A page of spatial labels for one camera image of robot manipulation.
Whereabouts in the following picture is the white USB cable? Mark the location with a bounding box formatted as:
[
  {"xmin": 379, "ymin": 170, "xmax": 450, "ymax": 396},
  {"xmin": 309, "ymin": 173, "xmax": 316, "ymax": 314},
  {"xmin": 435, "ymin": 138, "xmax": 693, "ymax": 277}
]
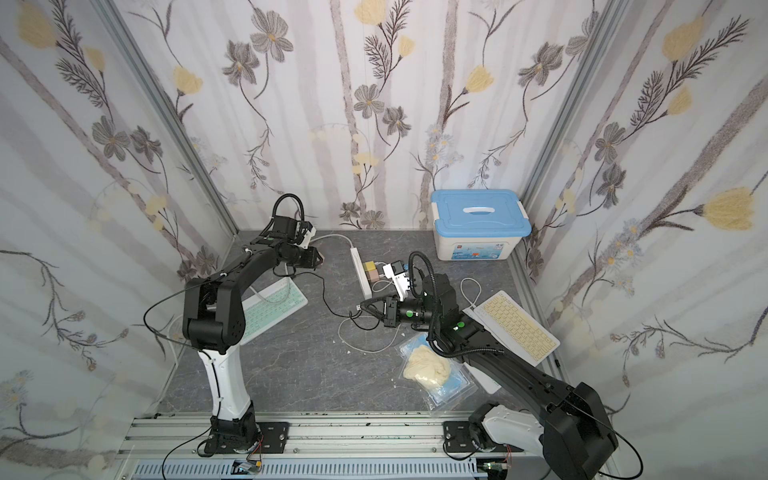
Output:
[{"xmin": 337, "ymin": 278, "xmax": 403, "ymax": 355}]

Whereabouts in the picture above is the white power strip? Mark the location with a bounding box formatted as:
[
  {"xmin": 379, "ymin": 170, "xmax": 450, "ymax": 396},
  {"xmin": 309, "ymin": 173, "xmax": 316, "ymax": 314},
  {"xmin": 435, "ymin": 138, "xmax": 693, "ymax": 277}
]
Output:
[{"xmin": 350, "ymin": 247, "xmax": 372, "ymax": 299}]

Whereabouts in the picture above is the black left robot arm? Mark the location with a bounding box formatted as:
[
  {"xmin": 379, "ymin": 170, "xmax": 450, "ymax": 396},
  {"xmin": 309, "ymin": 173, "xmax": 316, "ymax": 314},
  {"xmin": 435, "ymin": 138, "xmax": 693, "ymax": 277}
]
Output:
[{"xmin": 182, "ymin": 193, "xmax": 322, "ymax": 457}]

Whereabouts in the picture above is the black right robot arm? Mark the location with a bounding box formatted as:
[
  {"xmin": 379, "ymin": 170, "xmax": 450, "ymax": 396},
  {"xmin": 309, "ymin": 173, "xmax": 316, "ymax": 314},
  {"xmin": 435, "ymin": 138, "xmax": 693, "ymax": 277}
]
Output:
[{"xmin": 359, "ymin": 251, "xmax": 626, "ymax": 479}]

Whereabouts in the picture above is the green keyboard left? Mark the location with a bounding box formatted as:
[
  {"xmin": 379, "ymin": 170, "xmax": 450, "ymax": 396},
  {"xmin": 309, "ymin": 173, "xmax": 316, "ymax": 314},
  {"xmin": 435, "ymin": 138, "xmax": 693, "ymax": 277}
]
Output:
[{"xmin": 240, "ymin": 278, "xmax": 308, "ymax": 344}]

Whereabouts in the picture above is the green keyboard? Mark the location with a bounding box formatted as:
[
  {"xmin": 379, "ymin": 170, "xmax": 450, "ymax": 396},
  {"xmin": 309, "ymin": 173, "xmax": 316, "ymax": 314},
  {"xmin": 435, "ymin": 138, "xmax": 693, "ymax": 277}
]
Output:
[
  {"xmin": 464, "ymin": 362, "xmax": 501, "ymax": 394},
  {"xmin": 240, "ymin": 278, "xmax": 308, "ymax": 344}
]

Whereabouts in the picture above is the green keyboard right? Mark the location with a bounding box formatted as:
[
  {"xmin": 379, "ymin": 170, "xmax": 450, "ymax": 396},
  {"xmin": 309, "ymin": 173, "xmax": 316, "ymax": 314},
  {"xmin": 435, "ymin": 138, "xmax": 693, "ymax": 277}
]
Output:
[{"xmin": 464, "ymin": 362, "xmax": 501, "ymax": 394}]

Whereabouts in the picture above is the bag of gloves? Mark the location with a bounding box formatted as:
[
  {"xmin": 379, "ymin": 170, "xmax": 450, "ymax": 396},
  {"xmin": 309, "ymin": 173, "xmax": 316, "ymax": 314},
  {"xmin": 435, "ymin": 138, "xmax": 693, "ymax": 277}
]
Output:
[{"xmin": 397, "ymin": 333, "xmax": 478, "ymax": 412}]

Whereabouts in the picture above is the blue lid storage box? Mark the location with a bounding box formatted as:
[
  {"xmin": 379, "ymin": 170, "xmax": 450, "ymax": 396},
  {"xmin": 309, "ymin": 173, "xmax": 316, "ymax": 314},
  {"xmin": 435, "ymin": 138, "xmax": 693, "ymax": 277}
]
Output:
[{"xmin": 430, "ymin": 189, "xmax": 532, "ymax": 261}]

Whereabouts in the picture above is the black USB cable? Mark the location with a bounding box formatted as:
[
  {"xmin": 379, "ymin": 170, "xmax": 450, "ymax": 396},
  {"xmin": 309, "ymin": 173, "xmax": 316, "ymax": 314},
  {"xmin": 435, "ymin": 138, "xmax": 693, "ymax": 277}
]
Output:
[{"xmin": 272, "ymin": 271, "xmax": 382, "ymax": 332}]

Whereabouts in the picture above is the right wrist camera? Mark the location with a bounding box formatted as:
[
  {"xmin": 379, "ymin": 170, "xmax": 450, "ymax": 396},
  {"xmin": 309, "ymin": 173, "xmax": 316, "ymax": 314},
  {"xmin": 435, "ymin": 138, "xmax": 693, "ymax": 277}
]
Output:
[{"xmin": 383, "ymin": 261, "xmax": 411, "ymax": 301}]

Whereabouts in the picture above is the white cable near right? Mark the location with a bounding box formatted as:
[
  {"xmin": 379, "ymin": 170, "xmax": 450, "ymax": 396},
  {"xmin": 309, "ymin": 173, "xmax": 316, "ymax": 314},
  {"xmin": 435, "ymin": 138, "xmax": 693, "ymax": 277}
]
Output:
[{"xmin": 458, "ymin": 275, "xmax": 484, "ymax": 310}]

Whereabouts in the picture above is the yellow wireless keyboard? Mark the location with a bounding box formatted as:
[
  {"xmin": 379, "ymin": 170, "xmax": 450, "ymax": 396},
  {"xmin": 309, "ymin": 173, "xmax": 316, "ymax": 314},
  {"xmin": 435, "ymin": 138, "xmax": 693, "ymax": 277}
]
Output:
[{"xmin": 464, "ymin": 291, "xmax": 560, "ymax": 367}]

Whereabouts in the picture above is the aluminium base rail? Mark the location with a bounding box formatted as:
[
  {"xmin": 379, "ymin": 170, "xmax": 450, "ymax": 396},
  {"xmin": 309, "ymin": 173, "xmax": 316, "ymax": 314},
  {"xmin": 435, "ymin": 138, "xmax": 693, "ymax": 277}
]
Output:
[{"xmin": 117, "ymin": 411, "xmax": 560, "ymax": 479}]

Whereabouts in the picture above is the white ribbed cable duct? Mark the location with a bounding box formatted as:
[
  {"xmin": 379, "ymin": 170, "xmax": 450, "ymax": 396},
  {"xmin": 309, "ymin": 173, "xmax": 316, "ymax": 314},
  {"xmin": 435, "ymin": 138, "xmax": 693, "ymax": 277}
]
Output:
[{"xmin": 127, "ymin": 458, "xmax": 487, "ymax": 479}]

